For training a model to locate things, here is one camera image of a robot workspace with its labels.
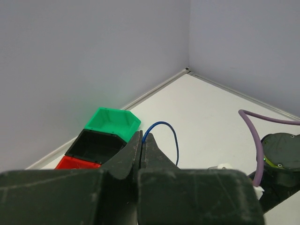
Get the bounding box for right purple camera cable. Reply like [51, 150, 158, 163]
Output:
[238, 109, 300, 187]

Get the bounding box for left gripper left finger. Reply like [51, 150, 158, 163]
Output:
[0, 131, 143, 225]

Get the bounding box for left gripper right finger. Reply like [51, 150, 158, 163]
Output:
[138, 132, 265, 225]

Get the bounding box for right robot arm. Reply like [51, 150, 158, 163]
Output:
[253, 133, 300, 213]

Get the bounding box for black plastic bin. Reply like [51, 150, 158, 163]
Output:
[65, 129, 127, 165]

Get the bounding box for green plastic bin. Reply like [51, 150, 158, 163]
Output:
[84, 107, 141, 142]

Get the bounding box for blue wires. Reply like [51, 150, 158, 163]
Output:
[142, 121, 180, 166]

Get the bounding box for red plastic bin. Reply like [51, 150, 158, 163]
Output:
[55, 156, 101, 169]

